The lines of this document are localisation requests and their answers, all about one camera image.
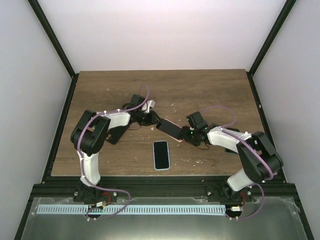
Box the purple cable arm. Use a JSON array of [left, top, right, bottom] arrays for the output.
[[76, 84, 132, 222], [197, 105, 276, 221]]

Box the light blue slotted cable duct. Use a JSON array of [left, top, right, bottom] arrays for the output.
[[36, 204, 226, 216]]

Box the purple-edged smartphone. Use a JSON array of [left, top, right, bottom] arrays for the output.
[[153, 141, 170, 170]]

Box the black phone case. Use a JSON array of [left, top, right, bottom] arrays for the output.
[[105, 125, 129, 145]]

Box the metal base plate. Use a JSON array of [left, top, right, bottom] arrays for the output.
[[22, 197, 307, 240]]

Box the light blue phone case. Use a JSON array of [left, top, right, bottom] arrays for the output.
[[152, 140, 171, 172]]

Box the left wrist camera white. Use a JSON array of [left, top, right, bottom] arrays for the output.
[[141, 99, 155, 113]]

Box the pink phone case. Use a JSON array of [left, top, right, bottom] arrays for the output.
[[159, 118, 185, 144]]

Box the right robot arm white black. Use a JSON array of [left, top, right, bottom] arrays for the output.
[[178, 111, 284, 202]]

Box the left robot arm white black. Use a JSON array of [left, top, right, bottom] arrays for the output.
[[70, 94, 160, 202]]

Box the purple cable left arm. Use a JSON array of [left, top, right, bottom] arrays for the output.
[[76, 84, 132, 222]]

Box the teal-edged smartphone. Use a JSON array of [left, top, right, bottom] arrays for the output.
[[224, 127, 240, 155]]

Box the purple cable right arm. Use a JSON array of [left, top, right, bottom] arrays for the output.
[[197, 105, 276, 221]]

